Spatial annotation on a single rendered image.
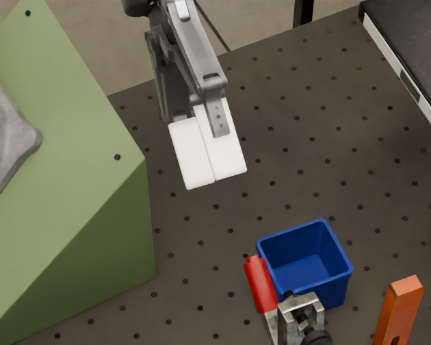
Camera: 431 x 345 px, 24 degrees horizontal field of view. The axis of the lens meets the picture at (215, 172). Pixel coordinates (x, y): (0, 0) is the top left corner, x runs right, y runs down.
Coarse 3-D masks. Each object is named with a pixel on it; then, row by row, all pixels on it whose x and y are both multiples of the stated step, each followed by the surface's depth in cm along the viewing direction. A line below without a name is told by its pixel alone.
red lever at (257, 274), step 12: (252, 264) 96; (264, 264) 96; (252, 276) 96; (264, 276) 96; (252, 288) 96; (264, 288) 96; (264, 300) 96; (276, 300) 96; (264, 312) 96; (276, 312) 96; (276, 324) 96; (276, 336) 96
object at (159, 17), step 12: (132, 0) 93; (144, 0) 92; (156, 0) 93; (168, 0) 92; (132, 12) 95; (144, 12) 96; (156, 12) 94; (156, 24) 96; (168, 24) 92; (168, 36) 93; (168, 60) 96
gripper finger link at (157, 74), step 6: (144, 36) 101; (150, 48) 101; (150, 54) 102; (156, 72) 102; (156, 78) 102; (156, 84) 103; (162, 90) 103; (162, 96) 103; (162, 102) 103; (162, 108) 104; (162, 114) 104
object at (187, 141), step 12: (192, 120) 102; (180, 132) 102; (192, 132) 102; (180, 144) 102; (192, 144) 102; (180, 156) 102; (192, 156) 102; (204, 156) 102; (192, 168) 102; (204, 168) 102; (192, 180) 102; (204, 180) 102
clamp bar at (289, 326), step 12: (288, 300) 86; (300, 300) 86; (312, 300) 86; (288, 312) 85; (300, 312) 86; (312, 312) 86; (288, 324) 85; (300, 324) 85; (312, 324) 85; (288, 336) 86; (300, 336) 85; (312, 336) 83; (324, 336) 83
